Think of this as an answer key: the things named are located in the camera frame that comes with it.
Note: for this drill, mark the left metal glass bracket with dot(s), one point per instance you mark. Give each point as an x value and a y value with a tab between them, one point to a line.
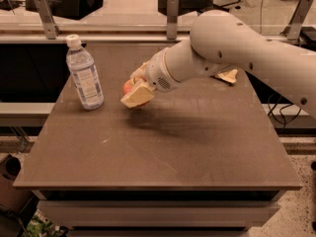
50	27

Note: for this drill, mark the red apple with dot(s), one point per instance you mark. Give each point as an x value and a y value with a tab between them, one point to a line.
127	86

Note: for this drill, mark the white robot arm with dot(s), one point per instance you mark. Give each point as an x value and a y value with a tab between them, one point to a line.
219	42

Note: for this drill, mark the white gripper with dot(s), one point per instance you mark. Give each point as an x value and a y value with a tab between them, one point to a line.
156	70

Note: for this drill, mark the metal glass bracket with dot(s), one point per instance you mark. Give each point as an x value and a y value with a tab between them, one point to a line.
293	29
50	27
172	19

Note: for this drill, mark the grey drawer front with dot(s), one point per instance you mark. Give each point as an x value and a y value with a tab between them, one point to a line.
196	214

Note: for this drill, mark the crumpled chip bag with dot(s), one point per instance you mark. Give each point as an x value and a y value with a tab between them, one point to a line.
228	76

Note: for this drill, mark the right metal glass bracket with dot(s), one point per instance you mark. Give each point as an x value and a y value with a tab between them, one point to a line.
293	29

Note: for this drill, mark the brown bin at left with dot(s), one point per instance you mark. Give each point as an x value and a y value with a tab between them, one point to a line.
10	197

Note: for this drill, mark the green patterned bag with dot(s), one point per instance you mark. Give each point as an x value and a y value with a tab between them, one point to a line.
41	226

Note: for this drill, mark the middle metal glass bracket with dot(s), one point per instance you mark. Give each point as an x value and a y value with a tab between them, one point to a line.
172	19

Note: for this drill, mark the clear blue-label plastic bottle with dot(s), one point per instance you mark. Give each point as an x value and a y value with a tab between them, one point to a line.
81	65

